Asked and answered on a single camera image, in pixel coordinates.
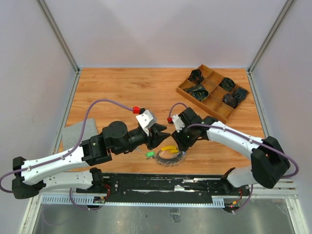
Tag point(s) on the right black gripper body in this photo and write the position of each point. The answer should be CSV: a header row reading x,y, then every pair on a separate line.
x,y
185,138

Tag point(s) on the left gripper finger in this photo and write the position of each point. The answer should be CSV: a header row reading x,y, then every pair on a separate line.
x,y
158,128
158,138

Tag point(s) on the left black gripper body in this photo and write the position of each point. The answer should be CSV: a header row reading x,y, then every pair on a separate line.
x,y
137,138

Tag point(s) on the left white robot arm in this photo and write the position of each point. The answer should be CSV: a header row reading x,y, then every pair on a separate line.
x,y
75,168

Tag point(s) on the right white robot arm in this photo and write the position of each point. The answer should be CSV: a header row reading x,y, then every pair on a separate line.
x,y
268,164

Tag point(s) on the green tagged key lower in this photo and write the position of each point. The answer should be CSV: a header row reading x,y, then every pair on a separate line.
x,y
150,155

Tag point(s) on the rolled dark tie front-left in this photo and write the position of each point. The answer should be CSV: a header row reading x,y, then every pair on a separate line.
x,y
199,92

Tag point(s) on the wooden compartment tray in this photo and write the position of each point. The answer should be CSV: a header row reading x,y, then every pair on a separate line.
x,y
214,105

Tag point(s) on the rolled dark tie right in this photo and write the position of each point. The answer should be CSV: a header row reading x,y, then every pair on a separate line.
x,y
235,98

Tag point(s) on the rolled dark tie top-left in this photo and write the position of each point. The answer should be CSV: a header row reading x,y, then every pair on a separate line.
x,y
196,76

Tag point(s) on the grey felt pad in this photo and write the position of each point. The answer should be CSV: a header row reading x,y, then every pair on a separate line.
x,y
71,134

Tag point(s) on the rolled dark tie top-right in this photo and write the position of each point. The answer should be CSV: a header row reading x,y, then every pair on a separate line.
x,y
227,84

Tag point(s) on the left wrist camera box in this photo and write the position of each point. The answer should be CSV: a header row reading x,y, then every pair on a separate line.
x,y
146,120

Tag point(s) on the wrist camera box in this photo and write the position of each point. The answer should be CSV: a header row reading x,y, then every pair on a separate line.
x,y
178,123
146,120

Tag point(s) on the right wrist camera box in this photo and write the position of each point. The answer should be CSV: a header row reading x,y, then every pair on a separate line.
x,y
178,123

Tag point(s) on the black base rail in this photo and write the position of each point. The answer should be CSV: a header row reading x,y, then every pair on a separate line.
x,y
160,189

